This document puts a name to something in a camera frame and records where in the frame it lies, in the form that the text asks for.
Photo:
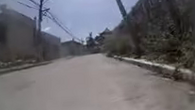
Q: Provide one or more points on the grey concrete road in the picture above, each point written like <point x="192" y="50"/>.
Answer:
<point x="81" y="92"/>

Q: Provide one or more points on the grey wall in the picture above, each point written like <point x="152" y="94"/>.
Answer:
<point x="162" y="12"/>

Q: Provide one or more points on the bushes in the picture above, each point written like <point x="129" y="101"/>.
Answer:
<point x="124" y="44"/>

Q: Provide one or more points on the utility pole with crossarms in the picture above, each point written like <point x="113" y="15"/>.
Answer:
<point x="40" y="15"/>

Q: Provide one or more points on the concrete kerb strip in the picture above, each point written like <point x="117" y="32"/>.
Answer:
<point x="16" y="68"/>
<point x="167" y="69"/>

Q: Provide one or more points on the trees and buildings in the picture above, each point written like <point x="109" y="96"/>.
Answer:
<point x="94" y="42"/>

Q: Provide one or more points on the row of grey buildings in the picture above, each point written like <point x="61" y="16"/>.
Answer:
<point x="17" y="34"/>

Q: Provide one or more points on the low plants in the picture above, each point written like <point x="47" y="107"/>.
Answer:
<point x="6" y="64"/>

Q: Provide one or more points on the leaning pole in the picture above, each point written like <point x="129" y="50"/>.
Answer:
<point x="118" y="2"/>

